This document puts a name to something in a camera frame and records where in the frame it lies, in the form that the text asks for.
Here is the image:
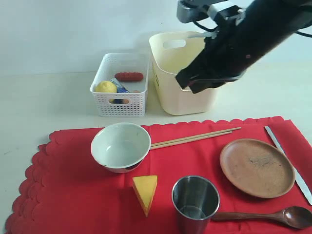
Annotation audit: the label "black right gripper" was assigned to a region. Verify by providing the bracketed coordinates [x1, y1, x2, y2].
[175, 14, 258, 94]

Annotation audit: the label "red sausage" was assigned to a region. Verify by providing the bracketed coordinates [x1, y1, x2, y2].
[114, 72, 144, 82]

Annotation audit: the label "blue white milk carton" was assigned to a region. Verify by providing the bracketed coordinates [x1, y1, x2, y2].
[109, 78, 129, 104]

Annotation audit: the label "yellow lemon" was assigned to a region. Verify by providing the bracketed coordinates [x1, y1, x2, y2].
[95, 81, 117, 93]

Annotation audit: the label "yellow cheese wedge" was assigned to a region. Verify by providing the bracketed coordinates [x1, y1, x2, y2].
[133, 175, 158, 217]

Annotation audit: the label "stainless steel cup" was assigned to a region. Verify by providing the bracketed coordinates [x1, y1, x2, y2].
[172, 175, 220, 234]

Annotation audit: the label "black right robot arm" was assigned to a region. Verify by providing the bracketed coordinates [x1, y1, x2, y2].
[175, 0, 312, 93]

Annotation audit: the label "cream plastic bin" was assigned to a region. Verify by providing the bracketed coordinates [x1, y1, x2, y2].
[149, 31, 218, 116]

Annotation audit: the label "upper wooden chopstick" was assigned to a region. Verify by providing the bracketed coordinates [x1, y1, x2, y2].
[151, 127, 241, 148]

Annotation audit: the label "wooden chopstick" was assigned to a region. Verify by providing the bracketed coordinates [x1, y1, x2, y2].
[151, 127, 241, 148]
[151, 131, 232, 150]

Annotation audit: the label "lower wooden chopstick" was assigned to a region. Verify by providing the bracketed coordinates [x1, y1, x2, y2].
[151, 131, 232, 150]

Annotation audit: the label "white perforated plastic basket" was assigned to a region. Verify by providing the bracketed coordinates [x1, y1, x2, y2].
[90, 53, 150, 117]

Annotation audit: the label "white ceramic bowl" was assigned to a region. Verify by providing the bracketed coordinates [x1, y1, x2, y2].
[91, 123, 151, 174]

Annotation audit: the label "brown wooden plate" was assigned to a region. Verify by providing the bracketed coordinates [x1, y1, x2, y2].
[219, 138, 295, 198]

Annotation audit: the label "silver table knife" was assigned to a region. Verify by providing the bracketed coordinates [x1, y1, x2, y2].
[264, 125, 312, 205]

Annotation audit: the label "red scalloped placemat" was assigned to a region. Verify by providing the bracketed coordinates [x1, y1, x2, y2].
[5, 117, 312, 234]

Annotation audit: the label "dark wooden spoon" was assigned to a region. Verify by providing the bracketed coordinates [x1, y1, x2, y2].
[212, 206, 312, 229]

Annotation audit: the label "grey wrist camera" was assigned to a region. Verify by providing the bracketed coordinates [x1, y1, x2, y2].
[176, 0, 235, 23]

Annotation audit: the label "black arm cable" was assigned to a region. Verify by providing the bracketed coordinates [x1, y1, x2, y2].
[195, 20, 312, 39]

